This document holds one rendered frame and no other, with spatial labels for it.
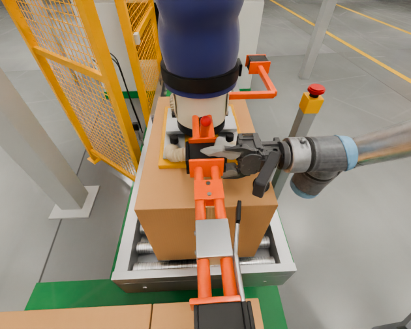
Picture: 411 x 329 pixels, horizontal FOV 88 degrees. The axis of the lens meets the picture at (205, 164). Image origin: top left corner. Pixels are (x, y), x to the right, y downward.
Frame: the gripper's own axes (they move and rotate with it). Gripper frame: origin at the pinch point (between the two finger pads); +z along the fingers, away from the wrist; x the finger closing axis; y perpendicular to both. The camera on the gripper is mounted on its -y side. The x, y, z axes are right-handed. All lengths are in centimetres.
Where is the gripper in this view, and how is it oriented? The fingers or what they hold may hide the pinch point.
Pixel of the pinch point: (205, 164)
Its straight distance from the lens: 51.3
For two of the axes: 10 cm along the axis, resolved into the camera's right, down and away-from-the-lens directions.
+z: -10.0, 0.4, -0.3
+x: -0.1, -6.8, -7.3
